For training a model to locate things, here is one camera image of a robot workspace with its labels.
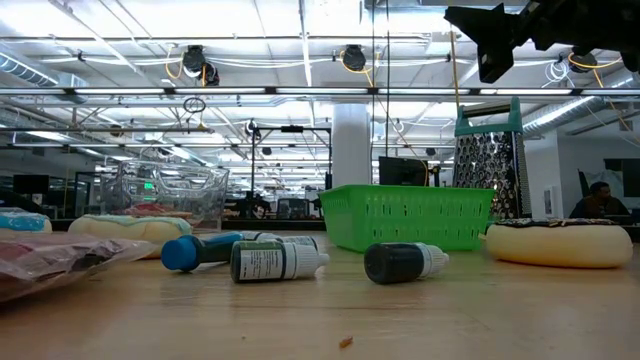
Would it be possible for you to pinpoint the black ceiling cord reel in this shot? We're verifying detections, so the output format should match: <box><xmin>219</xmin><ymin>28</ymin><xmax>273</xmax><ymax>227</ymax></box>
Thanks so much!
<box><xmin>181</xmin><ymin>43</ymin><xmax>221</xmax><ymax>87</ymax></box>
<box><xmin>341</xmin><ymin>43</ymin><xmax>369</xmax><ymax>73</ymax></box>
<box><xmin>568</xmin><ymin>47</ymin><xmax>597</xmax><ymax>74</ymax></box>

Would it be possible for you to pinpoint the dark screen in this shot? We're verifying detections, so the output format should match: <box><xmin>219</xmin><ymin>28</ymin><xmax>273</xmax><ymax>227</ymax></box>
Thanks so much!
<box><xmin>12</xmin><ymin>173</ymin><xmax>51</xmax><ymax>195</ymax></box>

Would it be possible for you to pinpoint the white round pillar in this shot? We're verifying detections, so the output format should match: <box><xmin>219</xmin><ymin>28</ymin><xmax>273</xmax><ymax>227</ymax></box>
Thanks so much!
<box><xmin>331</xmin><ymin>102</ymin><xmax>373</xmax><ymax>189</ymax></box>

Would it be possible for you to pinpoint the mint icing toy donut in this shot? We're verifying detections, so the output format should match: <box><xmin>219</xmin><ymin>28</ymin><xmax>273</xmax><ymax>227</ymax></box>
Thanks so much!
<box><xmin>68</xmin><ymin>213</ymin><xmax>194</xmax><ymax>260</ymax></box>

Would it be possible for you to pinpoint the black computer monitor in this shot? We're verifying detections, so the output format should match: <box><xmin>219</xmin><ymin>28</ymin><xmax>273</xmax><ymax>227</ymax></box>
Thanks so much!
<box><xmin>378</xmin><ymin>155</ymin><xmax>432</xmax><ymax>187</ymax></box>

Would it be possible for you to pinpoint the black dropper bottle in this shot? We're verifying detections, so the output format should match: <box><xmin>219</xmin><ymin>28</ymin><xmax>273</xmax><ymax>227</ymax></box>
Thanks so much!
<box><xmin>363</xmin><ymin>241</ymin><xmax>450</xmax><ymax>286</ymax></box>

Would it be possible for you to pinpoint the blue icing toy donut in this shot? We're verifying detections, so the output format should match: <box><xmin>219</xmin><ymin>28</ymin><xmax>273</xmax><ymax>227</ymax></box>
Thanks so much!
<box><xmin>0</xmin><ymin>207</ymin><xmax>53</xmax><ymax>234</ymax></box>

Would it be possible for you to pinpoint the black metal stand frame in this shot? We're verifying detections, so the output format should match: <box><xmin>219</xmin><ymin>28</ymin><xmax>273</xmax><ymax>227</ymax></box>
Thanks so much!
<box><xmin>248</xmin><ymin>124</ymin><xmax>333</xmax><ymax>201</ymax></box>

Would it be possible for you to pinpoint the blue ink bottle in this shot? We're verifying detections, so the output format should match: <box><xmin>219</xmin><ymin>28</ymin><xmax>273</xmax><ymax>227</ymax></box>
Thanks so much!
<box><xmin>160</xmin><ymin>231</ymin><xmax>251</xmax><ymax>273</ymax></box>

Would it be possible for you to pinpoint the green dropper bottle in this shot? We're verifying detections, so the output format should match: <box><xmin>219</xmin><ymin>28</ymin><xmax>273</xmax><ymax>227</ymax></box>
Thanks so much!
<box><xmin>229</xmin><ymin>239</ymin><xmax>331</xmax><ymax>285</ymax></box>

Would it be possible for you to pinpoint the metal grater green handle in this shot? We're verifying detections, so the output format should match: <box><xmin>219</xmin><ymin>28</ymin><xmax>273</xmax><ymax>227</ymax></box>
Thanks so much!
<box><xmin>452</xmin><ymin>97</ymin><xmax>532</xmax><ymax>221</ymax></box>

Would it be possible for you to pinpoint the person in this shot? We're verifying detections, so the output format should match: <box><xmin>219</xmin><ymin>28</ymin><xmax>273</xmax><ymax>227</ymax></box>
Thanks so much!
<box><xmin>568</xmin><ymin>180</ymin><xmax>632</xmax><ymax>221</ymax></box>

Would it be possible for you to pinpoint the black hanging cable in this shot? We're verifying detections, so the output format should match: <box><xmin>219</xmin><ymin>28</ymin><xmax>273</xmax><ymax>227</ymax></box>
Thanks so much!
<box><xmin>384</xmin><ymin>0</ymin><xmax>392</xmax><ymax>157</ymax></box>
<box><xmin>370</xmin><ymin>0</ymin><xmax>377</xmax><ymax>157</ymax></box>

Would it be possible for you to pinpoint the green plastic basket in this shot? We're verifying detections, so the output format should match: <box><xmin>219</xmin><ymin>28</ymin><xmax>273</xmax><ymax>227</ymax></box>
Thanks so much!
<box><xmin>318</xmin><ymin>183</ymin><xmax>496</xmax><ymax>253</ymax></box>

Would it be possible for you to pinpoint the clear plastic bin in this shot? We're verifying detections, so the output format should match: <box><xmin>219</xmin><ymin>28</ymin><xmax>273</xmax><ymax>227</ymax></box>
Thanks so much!
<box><xmin>99</xmin><ymin>159</ymin><xmax>231</xmax><ymax>234</ymax></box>

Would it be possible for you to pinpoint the pink plastic bag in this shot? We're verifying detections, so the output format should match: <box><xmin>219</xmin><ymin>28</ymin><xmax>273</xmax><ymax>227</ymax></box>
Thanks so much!
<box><xmin>0</xmin><ymin>230</ymin><xmax>159</xmax><ymax>304</ymax></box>

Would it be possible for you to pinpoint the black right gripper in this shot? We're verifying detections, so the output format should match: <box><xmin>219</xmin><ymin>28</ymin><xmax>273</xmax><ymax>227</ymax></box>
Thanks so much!
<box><xmin>443</xmin><ymin>0</ymin><xmax>640</xmax><ymax>85</ymax></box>

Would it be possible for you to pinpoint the red snack packet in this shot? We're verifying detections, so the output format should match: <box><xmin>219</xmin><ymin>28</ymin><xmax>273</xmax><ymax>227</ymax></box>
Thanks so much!
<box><xmin>124</xmin><ymin>202</ymin><xmax>194</xmax><ymax>221</ymax></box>

